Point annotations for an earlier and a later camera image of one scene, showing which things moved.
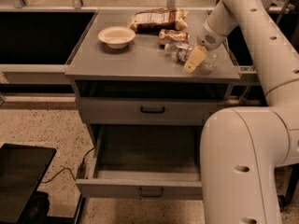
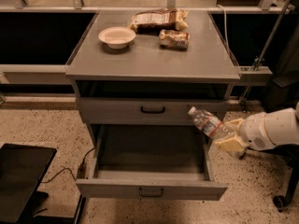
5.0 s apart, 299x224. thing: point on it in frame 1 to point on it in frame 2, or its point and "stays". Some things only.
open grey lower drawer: x=146 y=161 stays
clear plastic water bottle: x=181 y=51 to x=210 y=124
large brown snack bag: x=156 y=21 stays
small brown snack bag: x=169 y=36 stays
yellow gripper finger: x=198 y=55 to x=234 y=146
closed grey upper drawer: x=148 y=111 stays
